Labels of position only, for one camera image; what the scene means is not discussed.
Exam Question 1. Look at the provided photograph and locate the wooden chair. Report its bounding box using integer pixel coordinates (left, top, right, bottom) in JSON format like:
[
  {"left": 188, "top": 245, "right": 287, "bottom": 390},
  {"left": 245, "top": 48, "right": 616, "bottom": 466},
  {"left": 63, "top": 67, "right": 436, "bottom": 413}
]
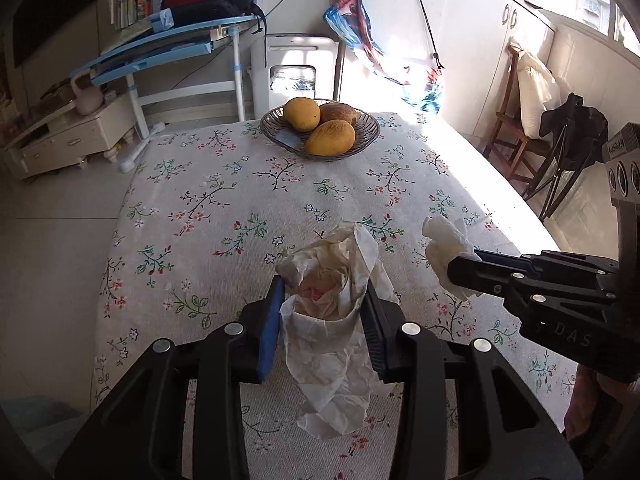
[{"left": 483, "top": 44, "right": 550, "bottom": 185}]

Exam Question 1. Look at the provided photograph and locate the pink kettlebell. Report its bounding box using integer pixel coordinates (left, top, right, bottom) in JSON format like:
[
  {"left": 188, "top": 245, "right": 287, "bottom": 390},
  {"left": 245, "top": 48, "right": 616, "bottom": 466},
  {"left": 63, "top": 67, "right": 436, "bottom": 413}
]
[{"left": 70, "top": 70, "right": 104, "bottom": 116}]

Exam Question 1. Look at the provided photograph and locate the white balcony cabinet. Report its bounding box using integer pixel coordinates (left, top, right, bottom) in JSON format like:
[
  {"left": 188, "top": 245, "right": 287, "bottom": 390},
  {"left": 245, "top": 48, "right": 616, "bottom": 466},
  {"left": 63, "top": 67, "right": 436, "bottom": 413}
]
[{"left": 362, "top": 0, "right": 554, "bottom": 144}]

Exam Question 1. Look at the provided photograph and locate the woven fruit basket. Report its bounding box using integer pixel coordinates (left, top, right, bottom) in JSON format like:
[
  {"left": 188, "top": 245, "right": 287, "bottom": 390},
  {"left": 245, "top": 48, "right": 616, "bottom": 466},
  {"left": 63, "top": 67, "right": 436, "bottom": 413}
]
[{"left": 260, "top": 96, "right": 381, "bottom": 162}]

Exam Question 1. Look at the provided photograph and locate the cream TV cabinet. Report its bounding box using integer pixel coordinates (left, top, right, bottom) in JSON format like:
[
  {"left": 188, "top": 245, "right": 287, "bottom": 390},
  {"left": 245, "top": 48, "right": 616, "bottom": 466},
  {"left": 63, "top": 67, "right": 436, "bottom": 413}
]
[{"left": 1, "top": 94, "right": 136, "bottom": 180}]

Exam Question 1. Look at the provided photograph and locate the small white tissue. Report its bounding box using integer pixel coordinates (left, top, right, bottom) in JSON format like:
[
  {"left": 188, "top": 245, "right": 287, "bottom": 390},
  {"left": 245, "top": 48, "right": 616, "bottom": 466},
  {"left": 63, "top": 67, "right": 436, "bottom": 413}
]
[{"left": 422, "top": 216, "right": 480, "bottom": 300}]

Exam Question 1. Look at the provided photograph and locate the yellow mango left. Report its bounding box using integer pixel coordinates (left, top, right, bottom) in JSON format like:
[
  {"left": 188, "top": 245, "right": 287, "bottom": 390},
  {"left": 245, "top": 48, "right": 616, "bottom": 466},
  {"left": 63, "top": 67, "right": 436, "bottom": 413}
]
[{"left": 283, "top": 96, "right": 320, "bottom": 133}]

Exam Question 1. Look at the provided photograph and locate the yellow mango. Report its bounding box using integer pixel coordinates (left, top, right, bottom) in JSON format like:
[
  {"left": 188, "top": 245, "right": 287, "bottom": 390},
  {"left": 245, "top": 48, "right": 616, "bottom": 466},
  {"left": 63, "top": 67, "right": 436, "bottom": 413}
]
[
  {"left": 304, "top": 120, "right": 356, "bottom": 156},
  {"left": 283, "top": 96, "right": 320, "bottom": 133}
]

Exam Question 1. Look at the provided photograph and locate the large white tissue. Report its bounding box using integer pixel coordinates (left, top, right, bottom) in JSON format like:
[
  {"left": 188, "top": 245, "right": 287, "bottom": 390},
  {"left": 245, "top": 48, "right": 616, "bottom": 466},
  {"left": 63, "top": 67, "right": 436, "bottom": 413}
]
[{"left": 277, "top": 222, "right": 397, "bottom": 440}]

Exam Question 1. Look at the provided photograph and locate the person's right hand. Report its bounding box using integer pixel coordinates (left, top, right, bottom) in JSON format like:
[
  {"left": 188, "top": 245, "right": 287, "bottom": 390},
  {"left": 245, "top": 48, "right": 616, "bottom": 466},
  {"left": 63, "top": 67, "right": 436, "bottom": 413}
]
[{"left": 564, "top": 364, "right": 639, "bottom": 441}]

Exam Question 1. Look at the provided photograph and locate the yellow mango front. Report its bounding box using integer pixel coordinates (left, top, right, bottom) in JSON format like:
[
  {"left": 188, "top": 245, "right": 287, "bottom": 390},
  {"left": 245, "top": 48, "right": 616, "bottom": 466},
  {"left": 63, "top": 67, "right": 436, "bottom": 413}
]
[{"left": 304, "top": 120, "right": 356, "bottom": 156}]

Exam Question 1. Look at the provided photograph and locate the blue red plastic bag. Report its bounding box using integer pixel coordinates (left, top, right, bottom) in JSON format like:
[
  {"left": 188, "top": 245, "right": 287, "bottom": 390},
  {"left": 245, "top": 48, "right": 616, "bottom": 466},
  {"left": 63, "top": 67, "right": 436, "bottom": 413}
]
[{"left": 323, "top": 0, "right": 444, "bottom": 114}]

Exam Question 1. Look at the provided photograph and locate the floral white tablecloth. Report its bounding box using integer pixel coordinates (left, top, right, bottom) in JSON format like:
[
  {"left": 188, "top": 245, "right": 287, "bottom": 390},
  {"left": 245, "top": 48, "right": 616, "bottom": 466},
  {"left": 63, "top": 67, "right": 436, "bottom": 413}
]
[{"left": 89, "top": 112, "right": 582, "bottom": 480}]

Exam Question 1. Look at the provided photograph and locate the brown mango back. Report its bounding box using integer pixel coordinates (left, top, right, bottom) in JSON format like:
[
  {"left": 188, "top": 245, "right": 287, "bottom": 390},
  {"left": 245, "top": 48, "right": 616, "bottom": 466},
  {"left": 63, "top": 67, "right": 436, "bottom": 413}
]
[{"left": 319, "top": 102, "right": 359, "bottom": 125}]

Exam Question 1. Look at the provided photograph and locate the blue white study desk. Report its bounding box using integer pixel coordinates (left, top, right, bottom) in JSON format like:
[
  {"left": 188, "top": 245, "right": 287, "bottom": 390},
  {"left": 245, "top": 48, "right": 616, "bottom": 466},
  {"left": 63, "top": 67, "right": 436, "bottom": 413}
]
[{"left": 70, "top": 10, "right": 267, "bottom": 174}]

